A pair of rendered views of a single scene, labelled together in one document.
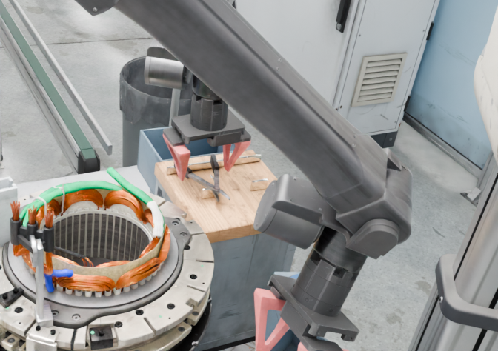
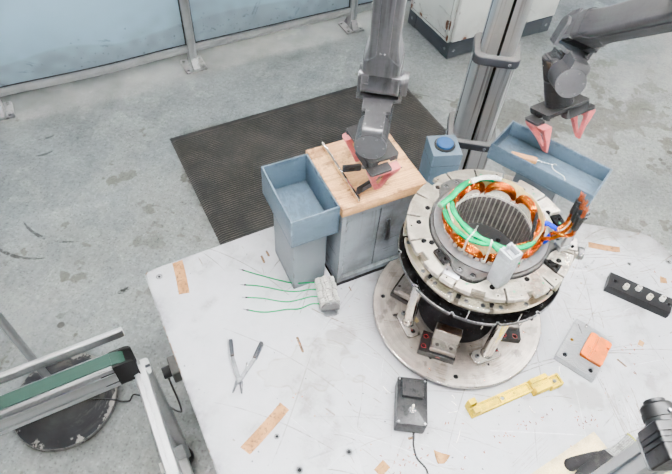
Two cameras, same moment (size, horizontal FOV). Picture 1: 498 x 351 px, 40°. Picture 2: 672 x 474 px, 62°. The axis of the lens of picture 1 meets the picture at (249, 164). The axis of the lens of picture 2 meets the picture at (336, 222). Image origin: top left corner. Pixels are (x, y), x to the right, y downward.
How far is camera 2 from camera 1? 132 cm
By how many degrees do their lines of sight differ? 63
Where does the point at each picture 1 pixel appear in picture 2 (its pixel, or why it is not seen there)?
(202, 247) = (462, 174)
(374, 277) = (97, 212)
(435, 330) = (506, 80)
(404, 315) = (145, 200)
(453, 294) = (510, 58)
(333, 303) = not seen: hidden behind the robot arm
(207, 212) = (402, 179)
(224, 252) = not seen: hidden behind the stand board
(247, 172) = (342, 154)
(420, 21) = not seen: outside the picture
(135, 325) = (545, 204)
